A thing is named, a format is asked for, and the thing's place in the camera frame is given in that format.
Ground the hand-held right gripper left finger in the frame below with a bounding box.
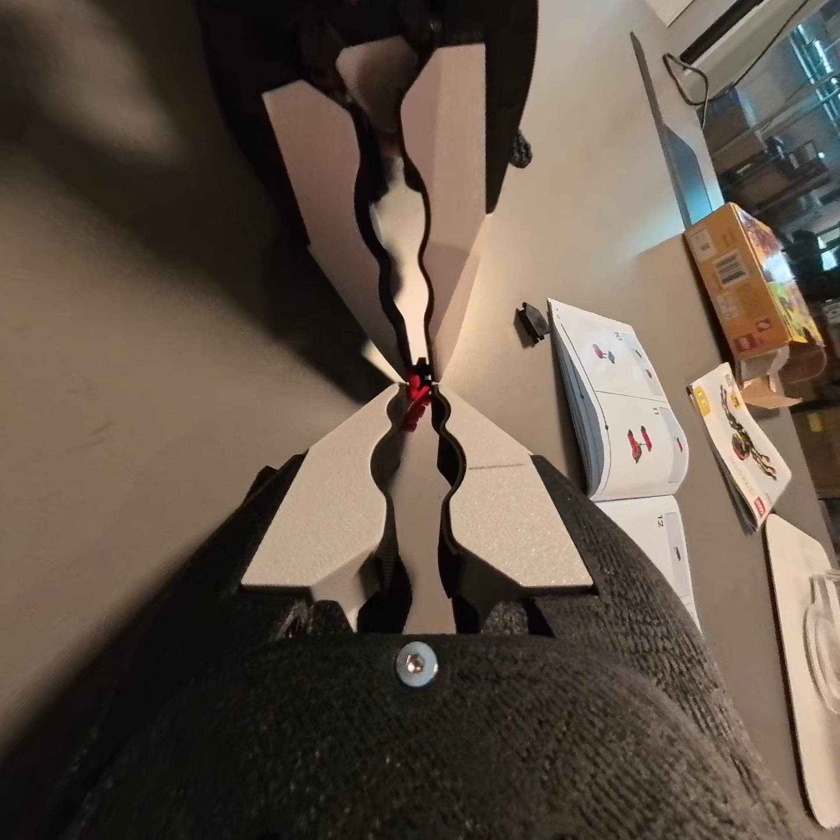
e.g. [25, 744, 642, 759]
[239, 385, 412, 623]

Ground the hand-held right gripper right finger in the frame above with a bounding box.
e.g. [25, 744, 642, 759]
[430, 387, 596, 602]

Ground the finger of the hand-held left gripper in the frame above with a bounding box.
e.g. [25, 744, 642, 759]
[261, 77, 413, 383]
[399, 45, 491, 380]

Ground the lego instruction booklet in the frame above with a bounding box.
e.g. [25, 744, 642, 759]
[546, 298, 700, 631]

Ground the small white lego leaflet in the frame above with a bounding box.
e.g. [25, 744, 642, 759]
[688, 362, 793, 532]

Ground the colourful lego box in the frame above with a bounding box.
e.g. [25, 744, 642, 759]
[682, 202, 826, 409]

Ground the dark flat stand base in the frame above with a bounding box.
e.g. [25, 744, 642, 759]
[630, 31, 726, 231]

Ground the wooden book stand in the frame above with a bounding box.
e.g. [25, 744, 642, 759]
[763, 512, 840, 829]

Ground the black stand pole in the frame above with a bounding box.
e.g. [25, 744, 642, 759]
[679, 0, 815, 67]

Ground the black cable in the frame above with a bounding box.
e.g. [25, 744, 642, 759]
[663, 51, 711, 109]

